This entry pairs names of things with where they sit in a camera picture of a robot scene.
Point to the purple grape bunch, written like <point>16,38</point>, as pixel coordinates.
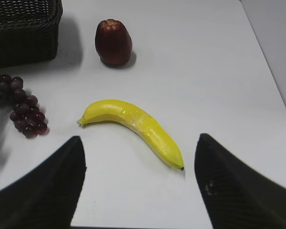
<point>26,115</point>

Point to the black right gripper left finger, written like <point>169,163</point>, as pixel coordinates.
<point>46,197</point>

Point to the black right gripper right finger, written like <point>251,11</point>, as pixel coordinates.
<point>235,195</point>

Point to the dark red apple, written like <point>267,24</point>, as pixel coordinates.
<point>113,43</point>

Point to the yellow banana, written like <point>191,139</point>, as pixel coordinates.
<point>140,122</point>

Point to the dark woven plastic basket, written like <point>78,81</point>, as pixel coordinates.
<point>28,31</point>

